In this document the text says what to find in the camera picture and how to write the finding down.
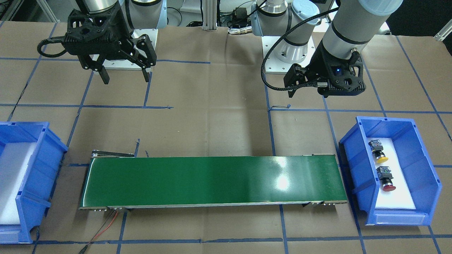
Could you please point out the green conveyor belt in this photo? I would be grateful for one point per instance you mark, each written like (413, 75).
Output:
(177, 182)

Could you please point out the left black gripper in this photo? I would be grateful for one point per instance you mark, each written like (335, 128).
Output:
(320, 65)

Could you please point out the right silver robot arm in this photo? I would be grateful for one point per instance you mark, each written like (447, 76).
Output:
(139, 14)

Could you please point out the yellow push button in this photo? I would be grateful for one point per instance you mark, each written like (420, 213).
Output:
(377, 150)

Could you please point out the white foam pad source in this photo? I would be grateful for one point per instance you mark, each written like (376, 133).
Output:
(400, 198)

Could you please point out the blue source bin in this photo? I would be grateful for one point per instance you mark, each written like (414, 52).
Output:
(422, 180)

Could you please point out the white foam pad destination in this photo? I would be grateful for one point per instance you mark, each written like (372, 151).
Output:
(14, 162)

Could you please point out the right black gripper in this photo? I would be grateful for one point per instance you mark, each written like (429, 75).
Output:
(124, 35)

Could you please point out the aluminium frame post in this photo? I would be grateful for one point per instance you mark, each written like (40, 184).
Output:
(210, 15)

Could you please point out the blue destination bin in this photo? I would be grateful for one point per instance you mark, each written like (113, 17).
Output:
(39, 180)

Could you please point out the red push button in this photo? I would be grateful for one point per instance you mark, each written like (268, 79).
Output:
(385, 177)

